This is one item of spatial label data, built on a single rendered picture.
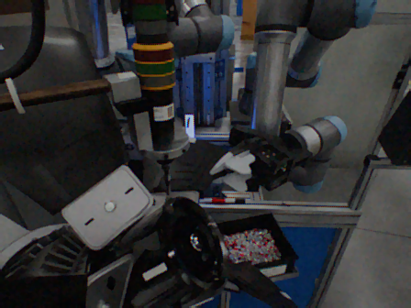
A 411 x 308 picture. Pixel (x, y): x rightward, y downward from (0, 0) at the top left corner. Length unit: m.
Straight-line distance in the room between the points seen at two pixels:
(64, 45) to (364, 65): 2.21
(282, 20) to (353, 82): 1.82
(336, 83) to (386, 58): 0.37
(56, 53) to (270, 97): 0.44
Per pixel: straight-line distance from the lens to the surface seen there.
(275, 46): 0.66
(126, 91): 0.29
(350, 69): 2.39
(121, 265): 0.28
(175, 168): 0.50
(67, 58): 0.42
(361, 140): 2.71
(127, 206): 0.34
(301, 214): 0.95
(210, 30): 0.62
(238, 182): 0.51
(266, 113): 0.65
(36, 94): 0.29
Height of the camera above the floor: 1.47
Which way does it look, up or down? 33 degrees down
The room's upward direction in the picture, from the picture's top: straight up
